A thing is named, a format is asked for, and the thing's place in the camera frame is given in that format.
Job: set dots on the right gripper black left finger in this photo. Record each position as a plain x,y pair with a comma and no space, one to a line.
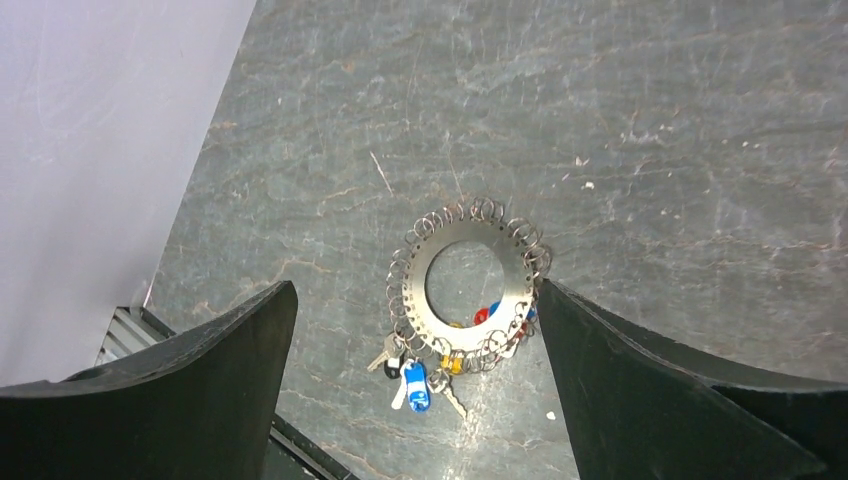
196,406

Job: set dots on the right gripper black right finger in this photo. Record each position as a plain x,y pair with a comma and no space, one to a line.
639,405

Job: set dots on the red key tag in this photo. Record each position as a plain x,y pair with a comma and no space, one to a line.
481,316

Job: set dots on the steel disc with keyrings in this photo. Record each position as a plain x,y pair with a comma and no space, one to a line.
452,262

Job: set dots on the yellow key tag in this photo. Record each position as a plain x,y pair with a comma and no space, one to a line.
452,364

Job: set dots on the black key tag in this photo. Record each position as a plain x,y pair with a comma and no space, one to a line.
392,367

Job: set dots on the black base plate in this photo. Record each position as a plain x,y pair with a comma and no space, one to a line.
291,455

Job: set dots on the slotted cable duct rail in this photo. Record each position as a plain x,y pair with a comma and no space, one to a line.
132,329

